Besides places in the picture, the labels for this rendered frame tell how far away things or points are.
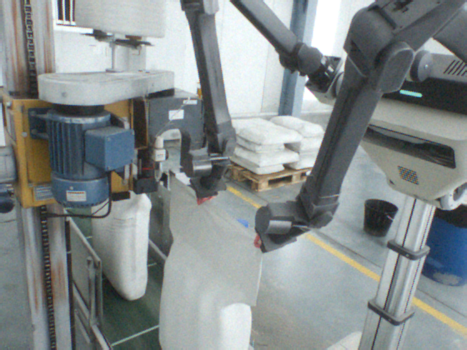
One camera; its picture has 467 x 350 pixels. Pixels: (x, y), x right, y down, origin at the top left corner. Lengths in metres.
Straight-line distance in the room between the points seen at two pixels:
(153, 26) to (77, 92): 0.25
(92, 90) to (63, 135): 0.14
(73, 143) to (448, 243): 2.63
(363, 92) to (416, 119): 0.51
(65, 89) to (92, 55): 3.10
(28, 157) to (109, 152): 0.31
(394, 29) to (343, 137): 0.19
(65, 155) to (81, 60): 3.04
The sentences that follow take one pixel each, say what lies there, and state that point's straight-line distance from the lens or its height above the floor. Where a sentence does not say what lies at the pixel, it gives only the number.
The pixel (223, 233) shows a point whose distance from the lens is 1.12.
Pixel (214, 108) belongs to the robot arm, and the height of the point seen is 1.37.
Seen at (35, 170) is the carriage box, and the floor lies 1.14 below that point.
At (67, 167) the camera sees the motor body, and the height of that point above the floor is 1.20.
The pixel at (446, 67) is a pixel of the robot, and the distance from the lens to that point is 1.07.
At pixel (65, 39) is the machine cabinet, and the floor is 1.35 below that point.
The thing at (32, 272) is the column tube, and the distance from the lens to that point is 1.45.
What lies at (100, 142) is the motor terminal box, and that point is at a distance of 0.98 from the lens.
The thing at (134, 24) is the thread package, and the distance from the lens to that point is 1.04.
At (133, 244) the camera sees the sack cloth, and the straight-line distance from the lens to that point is 1.78.
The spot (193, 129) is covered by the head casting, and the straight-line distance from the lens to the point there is 1.39.
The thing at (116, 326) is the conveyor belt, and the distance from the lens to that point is 1.79.
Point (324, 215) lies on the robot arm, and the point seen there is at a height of 1.23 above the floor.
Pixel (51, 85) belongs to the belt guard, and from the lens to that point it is 1.01.
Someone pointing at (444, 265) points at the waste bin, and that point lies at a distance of 3.19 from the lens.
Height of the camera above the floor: 1.56
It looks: 19 degrees down
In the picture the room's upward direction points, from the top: 6 degrees clockwise
